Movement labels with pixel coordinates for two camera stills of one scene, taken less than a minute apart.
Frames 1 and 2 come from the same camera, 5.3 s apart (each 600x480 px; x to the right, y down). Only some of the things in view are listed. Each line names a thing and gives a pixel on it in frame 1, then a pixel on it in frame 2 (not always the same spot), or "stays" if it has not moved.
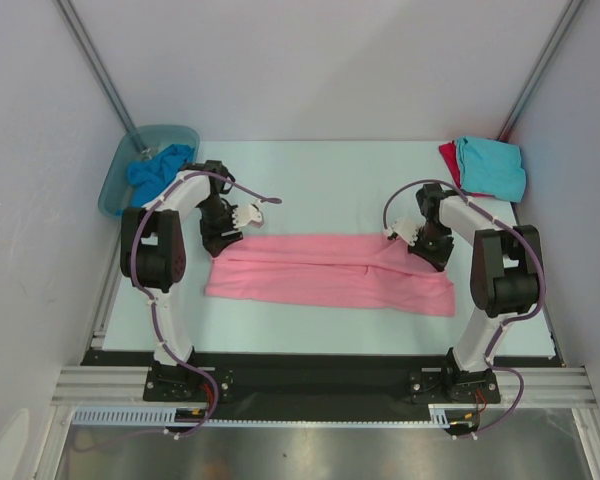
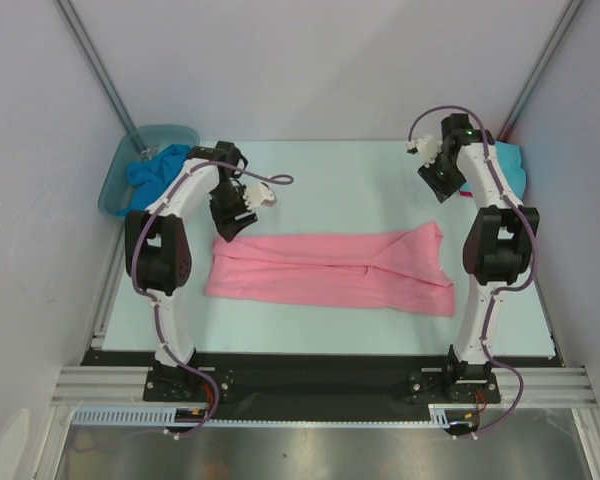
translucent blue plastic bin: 117,191 stays
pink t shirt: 347,271 stays
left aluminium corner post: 92,54 stays
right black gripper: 431,251 to 440,185
